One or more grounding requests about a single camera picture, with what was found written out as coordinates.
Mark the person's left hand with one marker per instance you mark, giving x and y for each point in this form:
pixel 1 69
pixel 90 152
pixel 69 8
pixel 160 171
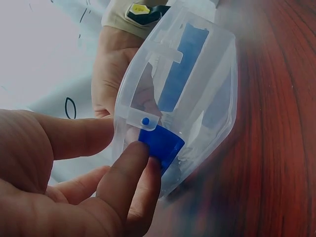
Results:
pixel 29 197

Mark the person's right hand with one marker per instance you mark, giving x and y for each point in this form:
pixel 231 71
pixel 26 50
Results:
pixel 111 66

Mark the person's right fingers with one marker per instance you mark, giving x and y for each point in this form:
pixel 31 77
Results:
pixel 145 91

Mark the clear plastic box blue latch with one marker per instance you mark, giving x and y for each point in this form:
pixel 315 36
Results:
pixel 202 106

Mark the person's right forearm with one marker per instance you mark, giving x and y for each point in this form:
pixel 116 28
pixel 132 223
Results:
pixel 118 17

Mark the black wrist band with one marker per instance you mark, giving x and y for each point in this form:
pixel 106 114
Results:
pixel 143 12

